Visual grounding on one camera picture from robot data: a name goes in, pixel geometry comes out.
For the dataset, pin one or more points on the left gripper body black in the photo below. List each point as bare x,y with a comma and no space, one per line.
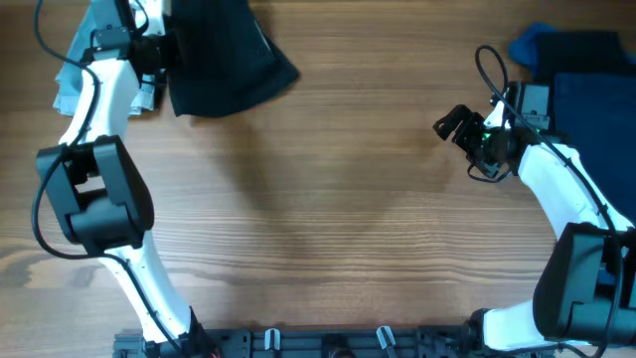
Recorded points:
166,53

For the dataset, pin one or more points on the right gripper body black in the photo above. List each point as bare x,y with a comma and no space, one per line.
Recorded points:
470,137

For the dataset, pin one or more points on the black garment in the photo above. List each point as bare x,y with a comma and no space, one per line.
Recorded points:
229,64

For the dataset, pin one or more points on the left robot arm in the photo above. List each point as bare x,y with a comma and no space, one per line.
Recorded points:
93,204

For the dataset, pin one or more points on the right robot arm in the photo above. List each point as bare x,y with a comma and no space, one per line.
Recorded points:
586,294

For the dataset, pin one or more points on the light blue folded cloth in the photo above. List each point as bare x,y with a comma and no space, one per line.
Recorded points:
69,78

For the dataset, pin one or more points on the bright blue garment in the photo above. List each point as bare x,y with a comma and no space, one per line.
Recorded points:
524,50

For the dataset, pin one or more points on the navy blue garment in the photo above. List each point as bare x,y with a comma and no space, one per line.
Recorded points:
593,92

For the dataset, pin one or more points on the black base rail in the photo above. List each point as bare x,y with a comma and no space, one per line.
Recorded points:
423,342

